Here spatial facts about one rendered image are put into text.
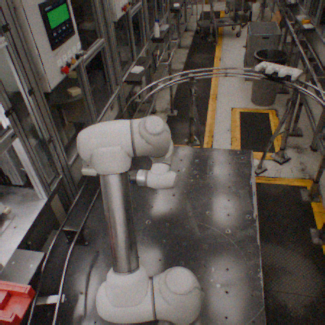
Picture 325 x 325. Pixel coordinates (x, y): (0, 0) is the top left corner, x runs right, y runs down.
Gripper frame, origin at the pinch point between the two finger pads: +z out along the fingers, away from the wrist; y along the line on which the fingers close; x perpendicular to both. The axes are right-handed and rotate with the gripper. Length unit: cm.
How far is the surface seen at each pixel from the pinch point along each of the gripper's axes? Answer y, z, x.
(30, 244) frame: -24, 35, 34
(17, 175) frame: 11.5, 37.6, 17.5
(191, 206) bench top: -20, -49, 0
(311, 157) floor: -88, -155, -137
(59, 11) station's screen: 76, 17, -31
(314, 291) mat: -86, -130, 5
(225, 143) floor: -88, -71, -152
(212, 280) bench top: -20, -63, 42
